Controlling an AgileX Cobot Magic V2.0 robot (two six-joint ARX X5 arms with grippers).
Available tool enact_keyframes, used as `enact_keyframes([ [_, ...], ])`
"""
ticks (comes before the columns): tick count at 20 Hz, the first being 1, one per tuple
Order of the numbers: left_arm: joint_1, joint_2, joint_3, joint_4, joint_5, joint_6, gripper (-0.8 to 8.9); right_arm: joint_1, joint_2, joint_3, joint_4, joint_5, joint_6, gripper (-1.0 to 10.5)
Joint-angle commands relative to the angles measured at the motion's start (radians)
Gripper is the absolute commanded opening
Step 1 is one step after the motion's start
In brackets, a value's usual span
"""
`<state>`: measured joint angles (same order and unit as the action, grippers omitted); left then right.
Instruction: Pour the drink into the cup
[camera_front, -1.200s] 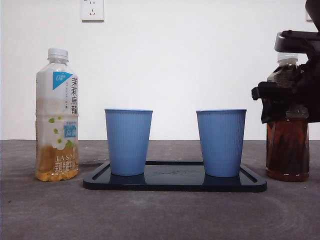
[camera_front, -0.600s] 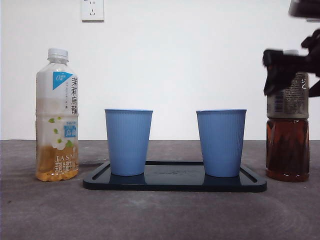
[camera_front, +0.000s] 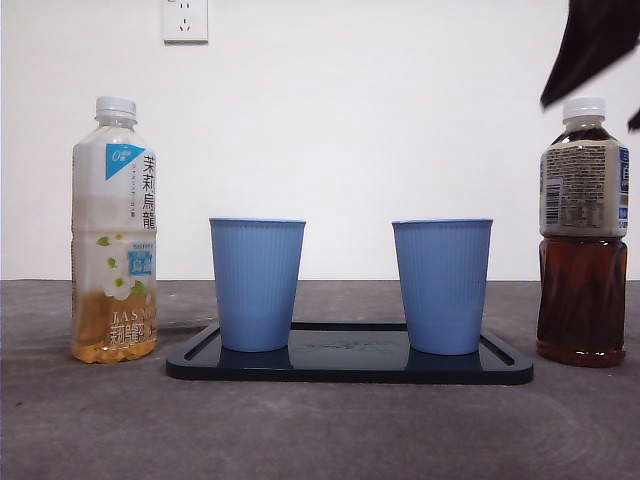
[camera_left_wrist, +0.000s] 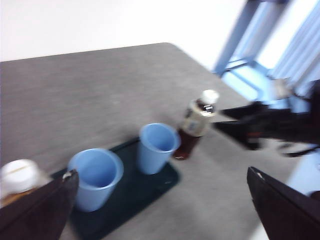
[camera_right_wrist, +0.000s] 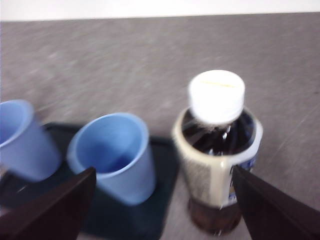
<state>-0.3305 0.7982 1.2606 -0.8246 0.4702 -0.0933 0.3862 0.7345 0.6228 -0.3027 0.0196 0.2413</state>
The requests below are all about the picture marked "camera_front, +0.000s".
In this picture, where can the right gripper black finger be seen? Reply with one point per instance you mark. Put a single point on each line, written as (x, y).
(636, 121)
(590, 45)

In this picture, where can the dark tea bottle white cap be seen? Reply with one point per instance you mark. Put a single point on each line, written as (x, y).
(580, 300)

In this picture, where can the jasmine tea bottle white cap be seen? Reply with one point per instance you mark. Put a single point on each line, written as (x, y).
(112, 240)

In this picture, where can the blue ribbed cup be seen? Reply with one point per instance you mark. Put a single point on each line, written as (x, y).
(442, 285)
(256, 285)

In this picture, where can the dark blue rectangular tray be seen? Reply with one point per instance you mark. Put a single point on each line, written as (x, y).
(350, 367)

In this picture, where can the white wall socket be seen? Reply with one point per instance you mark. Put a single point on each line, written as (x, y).
(185, 22)

